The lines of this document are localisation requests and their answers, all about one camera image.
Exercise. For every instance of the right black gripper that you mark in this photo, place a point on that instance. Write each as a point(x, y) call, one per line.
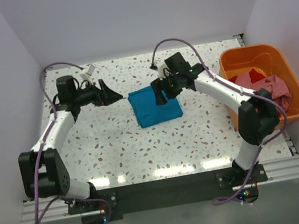
point(157, 85)

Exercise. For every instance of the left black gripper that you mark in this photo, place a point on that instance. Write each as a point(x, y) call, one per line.
point(105, 96)

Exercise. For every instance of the blue t shirt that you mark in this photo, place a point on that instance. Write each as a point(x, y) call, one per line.
point(146, 111)

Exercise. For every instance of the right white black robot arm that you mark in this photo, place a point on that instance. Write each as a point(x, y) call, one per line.
point(256, 111)

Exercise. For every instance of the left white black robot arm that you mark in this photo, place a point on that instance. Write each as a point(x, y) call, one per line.
point(43, 172)

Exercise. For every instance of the red t shirt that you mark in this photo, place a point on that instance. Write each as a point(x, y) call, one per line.
point(255, 76)

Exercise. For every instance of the orange plastic basket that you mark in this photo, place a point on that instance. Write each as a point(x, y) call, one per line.
point(268, 61)

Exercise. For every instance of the pink t shirt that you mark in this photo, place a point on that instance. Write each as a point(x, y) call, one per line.
point(273, 84)

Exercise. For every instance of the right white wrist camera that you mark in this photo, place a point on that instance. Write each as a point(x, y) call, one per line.
point(163, 71)

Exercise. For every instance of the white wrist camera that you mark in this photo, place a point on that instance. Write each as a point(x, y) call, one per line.
point(163, 71)
point(87, 72)

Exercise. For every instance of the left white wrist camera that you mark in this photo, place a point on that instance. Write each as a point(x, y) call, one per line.
point(87, 72)

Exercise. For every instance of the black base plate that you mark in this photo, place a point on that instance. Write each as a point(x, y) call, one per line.
point(218, 186)

